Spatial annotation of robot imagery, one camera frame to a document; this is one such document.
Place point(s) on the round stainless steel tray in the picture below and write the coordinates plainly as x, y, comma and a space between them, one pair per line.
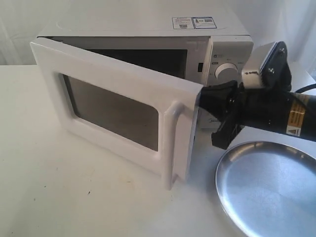
268, 189

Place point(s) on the upper white control knob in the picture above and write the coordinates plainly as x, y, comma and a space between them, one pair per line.
226, 71

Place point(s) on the white label sticker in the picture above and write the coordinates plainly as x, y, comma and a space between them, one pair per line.
182, 23

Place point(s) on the white microwave door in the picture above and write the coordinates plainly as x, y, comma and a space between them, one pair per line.
142, 115

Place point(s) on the white microwave oven body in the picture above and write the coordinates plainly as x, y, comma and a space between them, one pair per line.
142, 34

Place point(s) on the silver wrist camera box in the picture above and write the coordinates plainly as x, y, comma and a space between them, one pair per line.
267, 68

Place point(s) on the blue label sticker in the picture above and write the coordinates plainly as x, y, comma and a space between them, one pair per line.
204, 23

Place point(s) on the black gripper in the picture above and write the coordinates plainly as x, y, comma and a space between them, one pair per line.
237, 107

